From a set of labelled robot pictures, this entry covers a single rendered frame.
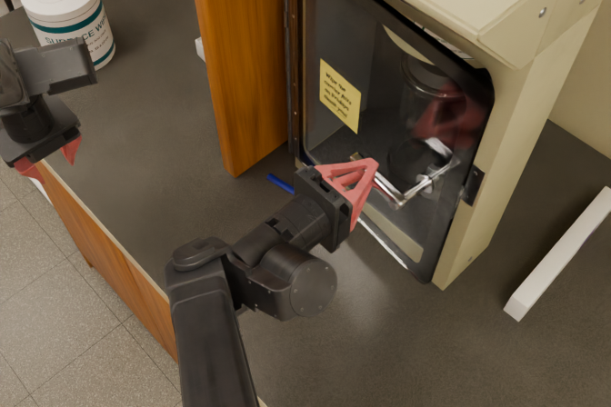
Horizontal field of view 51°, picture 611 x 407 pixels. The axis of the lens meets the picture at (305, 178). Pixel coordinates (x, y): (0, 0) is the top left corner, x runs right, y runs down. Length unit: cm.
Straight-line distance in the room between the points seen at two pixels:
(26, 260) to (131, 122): 113
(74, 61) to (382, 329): 54
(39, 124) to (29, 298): 136
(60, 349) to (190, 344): 152
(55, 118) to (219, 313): 40
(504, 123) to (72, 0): 80
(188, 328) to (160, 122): 65
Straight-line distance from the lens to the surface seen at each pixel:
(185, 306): 60
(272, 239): 68
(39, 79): 78
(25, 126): 84
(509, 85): 65
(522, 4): 51
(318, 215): 70
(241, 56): 90
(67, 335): 207
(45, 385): 204
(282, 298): 61
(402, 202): 73
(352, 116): 82
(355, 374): 92
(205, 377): 52
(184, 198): 107
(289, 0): 81
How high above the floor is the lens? 181
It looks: 54 degrees down
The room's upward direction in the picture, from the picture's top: straight up
